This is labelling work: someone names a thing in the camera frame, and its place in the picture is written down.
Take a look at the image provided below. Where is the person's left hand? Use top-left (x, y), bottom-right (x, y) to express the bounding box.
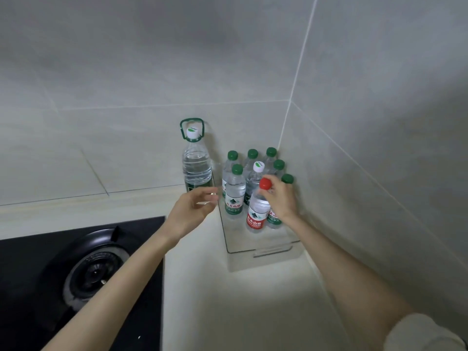
top-left (160, 186), bottom-right (220, 248)

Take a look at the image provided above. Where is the person's right hand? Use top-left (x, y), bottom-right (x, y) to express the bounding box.
top-left (259, 174), bottom-right (301, 225)

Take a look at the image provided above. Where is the red-capped water bottle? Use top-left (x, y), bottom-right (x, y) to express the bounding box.
top-left (245, 177), bottom-right (273, 234)

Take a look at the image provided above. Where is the person's left forearm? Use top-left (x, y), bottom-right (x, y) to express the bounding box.
top-left (41, 226), bottom-right (180, 351)

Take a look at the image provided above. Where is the person's right forearm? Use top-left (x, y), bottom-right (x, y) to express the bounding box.
top-left (287, 214), bottom-right (415, 351)

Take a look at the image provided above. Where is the white-capped small water bottle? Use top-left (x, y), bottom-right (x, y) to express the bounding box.
top-left (244, 161), bottom-right (266, 207)

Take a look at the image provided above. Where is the group of green-capped water bottles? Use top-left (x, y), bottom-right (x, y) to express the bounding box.
top-left (221, 147), bottom-right (295, 230)

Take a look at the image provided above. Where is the clear plastic storage bin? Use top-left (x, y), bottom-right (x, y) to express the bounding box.
top-left (213, 161), bottom-right (305, 273)

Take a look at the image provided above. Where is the round gas burner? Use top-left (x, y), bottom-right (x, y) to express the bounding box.
top-left (62, 248), bottom-right (131, 312)

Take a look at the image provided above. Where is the black cast iron pan support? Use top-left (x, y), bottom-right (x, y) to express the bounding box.
top-left (34, 226), bottom-right (148, 327)

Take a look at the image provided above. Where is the black glass gas cooktop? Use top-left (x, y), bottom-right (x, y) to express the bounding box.
top-left (0, 216), bottom-right (166, 351)

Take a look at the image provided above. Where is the white sleeve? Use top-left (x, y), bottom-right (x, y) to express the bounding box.
top-left (383, 313), bottom-right (468, 351)

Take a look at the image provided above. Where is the large water bottle green handle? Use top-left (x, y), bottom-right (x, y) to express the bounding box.
top-left (179, 117), bottom-right (214, 193)

